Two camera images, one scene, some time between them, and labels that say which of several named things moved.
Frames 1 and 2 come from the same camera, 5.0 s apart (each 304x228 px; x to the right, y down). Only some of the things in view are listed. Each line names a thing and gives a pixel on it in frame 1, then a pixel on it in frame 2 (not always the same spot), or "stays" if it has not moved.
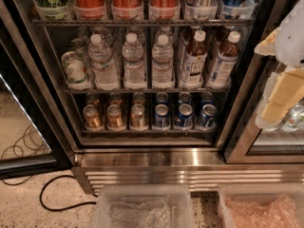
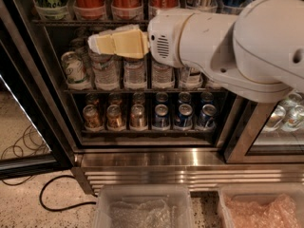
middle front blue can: x=184 y=119 stays
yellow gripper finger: x=282 y=91 -> x=133 y=43
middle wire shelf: x=147 y=90 stays
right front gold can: x=138 y=122 stays
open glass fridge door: x=32 y=142 stays
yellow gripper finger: x=267 y=46 -> x=116 y=30
